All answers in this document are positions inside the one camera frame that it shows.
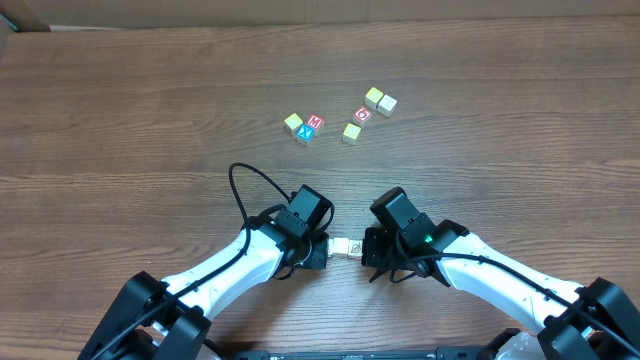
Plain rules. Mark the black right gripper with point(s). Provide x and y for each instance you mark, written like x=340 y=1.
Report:
x=371 y=248

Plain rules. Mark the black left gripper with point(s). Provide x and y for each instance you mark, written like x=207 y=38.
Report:
x=319 y=249

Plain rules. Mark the fish picture wooden block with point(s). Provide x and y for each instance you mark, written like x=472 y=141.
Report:
x=330 y=246

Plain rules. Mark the leaf picture wooden block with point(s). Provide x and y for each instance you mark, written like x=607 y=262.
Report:
x=355 y=249

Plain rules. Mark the yellow S wooden block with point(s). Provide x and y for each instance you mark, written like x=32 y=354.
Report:
x=340 y=246

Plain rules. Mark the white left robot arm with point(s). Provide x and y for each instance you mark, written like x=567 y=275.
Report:
x=170 y=318

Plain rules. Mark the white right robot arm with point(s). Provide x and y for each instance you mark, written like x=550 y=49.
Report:
x=563 y=319

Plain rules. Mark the blue X wooden block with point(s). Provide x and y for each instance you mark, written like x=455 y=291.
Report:
x=305 y=134

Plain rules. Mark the red M wooden block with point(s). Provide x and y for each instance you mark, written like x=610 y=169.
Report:
x=316 y=122

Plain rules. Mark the yellow block beside M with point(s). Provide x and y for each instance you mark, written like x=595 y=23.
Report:
x=292 y=123

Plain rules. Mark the red top wooden block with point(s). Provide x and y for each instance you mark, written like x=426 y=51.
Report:
x=362 y=116

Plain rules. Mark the plain cream wooden block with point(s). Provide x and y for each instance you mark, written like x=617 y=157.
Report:
x=386 y=105

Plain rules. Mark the yellow top wooden block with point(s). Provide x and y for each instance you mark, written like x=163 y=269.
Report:
x=373 y=97

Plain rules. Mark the cardboard backdrop panel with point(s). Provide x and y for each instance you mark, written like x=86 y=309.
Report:
x=40 y=15

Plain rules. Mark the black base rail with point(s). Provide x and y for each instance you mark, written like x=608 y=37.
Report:
x=375 y=354

